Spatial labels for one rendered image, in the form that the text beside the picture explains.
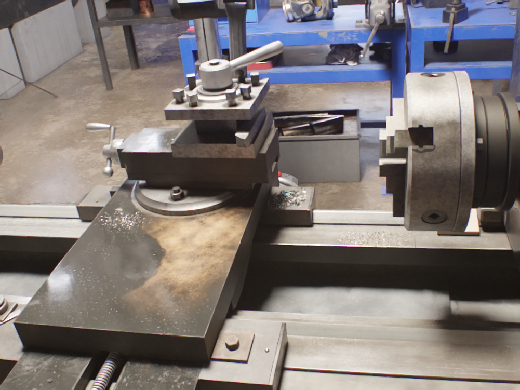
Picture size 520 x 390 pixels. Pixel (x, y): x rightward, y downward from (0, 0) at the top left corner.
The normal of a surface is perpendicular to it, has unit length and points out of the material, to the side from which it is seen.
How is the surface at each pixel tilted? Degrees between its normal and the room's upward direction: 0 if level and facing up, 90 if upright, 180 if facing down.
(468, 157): 66
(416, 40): 90
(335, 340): 0
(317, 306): 14
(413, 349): 0
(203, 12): 119
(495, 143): 54
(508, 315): 0
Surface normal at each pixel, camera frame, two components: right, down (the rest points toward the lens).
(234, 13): -0.18, 0.49
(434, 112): -0.18, -0.39
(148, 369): -0.10, -0.87
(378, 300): 0.18, -0.77
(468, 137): -0.20, -0.11
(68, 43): 0.98, 0.00
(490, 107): -0.14, -0.69
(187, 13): -0.05, 0.90
